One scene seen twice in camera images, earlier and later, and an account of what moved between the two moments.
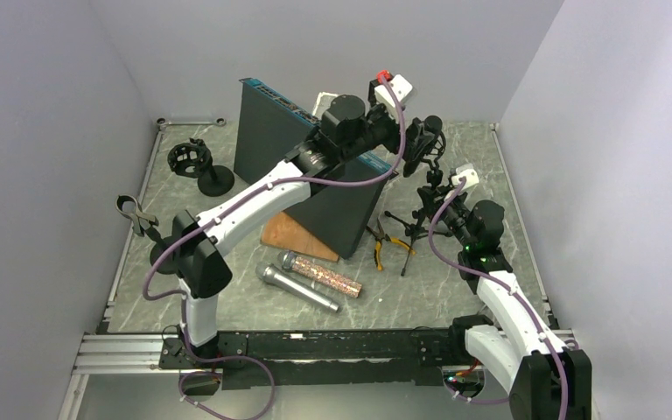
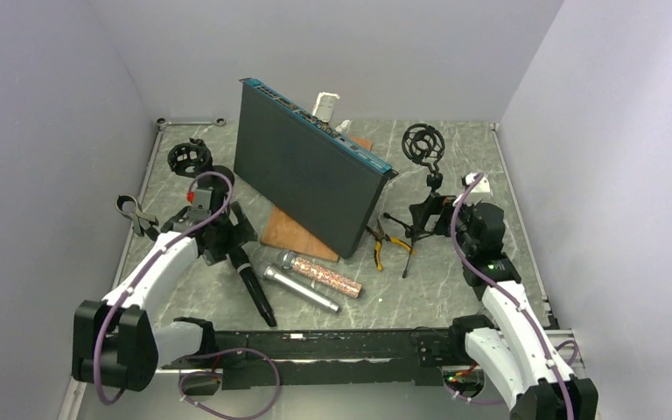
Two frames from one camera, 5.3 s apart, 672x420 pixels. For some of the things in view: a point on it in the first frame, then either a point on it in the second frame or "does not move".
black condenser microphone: (430, 128) to (244, 268)
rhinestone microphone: (320, 273) does not move
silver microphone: (268, 272) does not move
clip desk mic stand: (129, 206) does not move
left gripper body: (381, 129) to (227, 234)
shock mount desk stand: (193, 160) does not move
